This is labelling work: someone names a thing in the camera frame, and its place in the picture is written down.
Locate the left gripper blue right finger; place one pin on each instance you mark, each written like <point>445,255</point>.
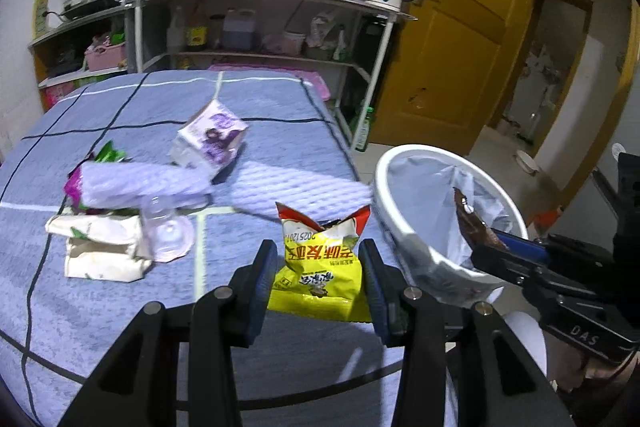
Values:
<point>375,285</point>

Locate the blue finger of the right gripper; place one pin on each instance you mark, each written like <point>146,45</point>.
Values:
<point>506,266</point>
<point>524,248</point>

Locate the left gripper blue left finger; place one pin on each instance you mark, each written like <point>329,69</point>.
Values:
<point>260,281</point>

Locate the brown chocolate wrapper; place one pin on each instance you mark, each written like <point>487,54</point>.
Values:
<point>473,229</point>

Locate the yellow snack bag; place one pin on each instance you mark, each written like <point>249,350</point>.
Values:
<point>322,277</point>

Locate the clear plastic cup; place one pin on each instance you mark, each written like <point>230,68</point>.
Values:
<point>166,235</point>

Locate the purple grape milk carton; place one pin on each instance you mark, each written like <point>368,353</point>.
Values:
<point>209,141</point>

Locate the white paper bag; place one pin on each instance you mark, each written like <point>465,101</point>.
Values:
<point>102,248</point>

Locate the green pea snack bag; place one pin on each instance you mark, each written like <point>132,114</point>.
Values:
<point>108,153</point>

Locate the magenta snack wrapper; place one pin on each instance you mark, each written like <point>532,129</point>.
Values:
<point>73,188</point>

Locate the white round trash bin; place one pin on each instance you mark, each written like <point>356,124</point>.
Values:
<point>440,221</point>

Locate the translucent trash bag liner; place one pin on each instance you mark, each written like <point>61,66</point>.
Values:
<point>440,211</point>

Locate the person right hand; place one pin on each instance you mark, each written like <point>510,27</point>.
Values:
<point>575,368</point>

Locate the white floor bowl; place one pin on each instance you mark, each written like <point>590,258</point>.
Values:
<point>526,163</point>

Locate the green glass bottle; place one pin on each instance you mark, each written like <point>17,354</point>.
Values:
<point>361,133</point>

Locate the yellow wooden door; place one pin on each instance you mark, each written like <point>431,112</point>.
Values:
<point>450,65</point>

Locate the pink lid storage box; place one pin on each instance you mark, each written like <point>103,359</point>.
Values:
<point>247,70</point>

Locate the white metal shelf rack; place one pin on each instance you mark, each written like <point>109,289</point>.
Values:
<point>345,40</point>

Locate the blue plastic jug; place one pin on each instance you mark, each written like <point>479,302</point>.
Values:
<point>238,30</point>

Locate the brown cooking oil bottle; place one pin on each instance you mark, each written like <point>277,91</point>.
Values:
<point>197,28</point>

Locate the pink plastic basket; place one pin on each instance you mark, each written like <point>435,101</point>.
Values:
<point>105,57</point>

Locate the wooden low shelf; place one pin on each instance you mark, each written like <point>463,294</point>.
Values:
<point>59,54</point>

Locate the black induction cooktop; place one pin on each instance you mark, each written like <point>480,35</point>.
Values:
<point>79,8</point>

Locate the yellow power strip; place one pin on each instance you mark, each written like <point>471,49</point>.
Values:
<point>39,18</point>

